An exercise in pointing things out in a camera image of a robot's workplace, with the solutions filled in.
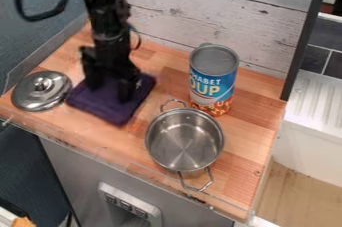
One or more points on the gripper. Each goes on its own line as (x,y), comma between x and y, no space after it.
(112,59)

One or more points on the purple cloth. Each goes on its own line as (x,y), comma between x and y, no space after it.
(103,106)

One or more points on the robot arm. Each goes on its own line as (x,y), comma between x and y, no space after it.
(103,1)

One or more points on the silver lid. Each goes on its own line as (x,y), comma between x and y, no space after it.
(40,91)

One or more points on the silver pot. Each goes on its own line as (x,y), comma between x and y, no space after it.
(183,141)

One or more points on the blue soup can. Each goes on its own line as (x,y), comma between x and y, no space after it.
(213,84)

